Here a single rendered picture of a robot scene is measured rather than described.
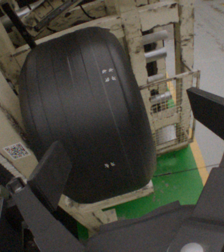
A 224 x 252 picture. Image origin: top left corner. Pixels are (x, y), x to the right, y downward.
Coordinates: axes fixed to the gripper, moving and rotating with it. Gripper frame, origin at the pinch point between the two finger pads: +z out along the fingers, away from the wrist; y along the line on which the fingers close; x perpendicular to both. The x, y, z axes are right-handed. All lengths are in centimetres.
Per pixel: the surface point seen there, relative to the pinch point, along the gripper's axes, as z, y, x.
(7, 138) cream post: 40, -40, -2
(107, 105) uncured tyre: 25.9, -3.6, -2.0
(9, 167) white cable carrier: 47, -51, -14
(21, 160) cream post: 45, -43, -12
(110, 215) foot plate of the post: 114, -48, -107
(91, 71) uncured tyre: 29.3, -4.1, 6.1
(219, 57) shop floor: 285, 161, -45
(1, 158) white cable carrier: 44, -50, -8
